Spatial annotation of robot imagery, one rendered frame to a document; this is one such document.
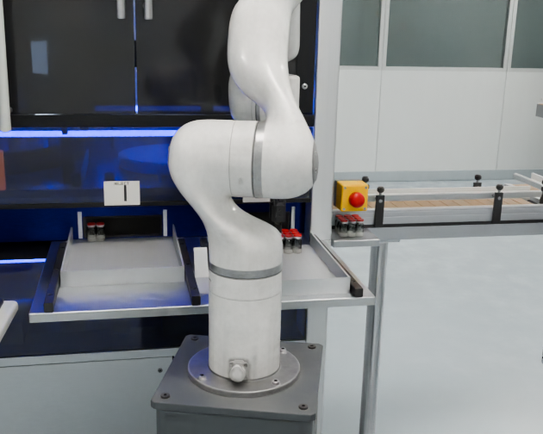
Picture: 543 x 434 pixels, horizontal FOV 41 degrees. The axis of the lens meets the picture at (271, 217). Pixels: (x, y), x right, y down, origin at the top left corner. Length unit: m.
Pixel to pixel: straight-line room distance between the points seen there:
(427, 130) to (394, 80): 0.58
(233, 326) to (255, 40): 0.45
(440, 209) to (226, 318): 1.08
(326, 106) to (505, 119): 5.55
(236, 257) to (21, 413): 1.05
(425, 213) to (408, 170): 4.90
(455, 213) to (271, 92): 1.11
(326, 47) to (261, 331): 0.87
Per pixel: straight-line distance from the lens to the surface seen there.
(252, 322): 1.17
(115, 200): 1.82
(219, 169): 1.10
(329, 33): 1.84
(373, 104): 6.78
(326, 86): 1.85
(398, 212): 2.09
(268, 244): 1.14
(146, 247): 1.85
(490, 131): 7.28
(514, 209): 2.24
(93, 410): 2.04
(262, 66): 1.16
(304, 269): 1.69
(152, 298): 1.53
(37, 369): 1.99
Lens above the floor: 1.44
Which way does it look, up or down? 15 degrees down
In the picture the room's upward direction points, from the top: 1 degrees clockwise
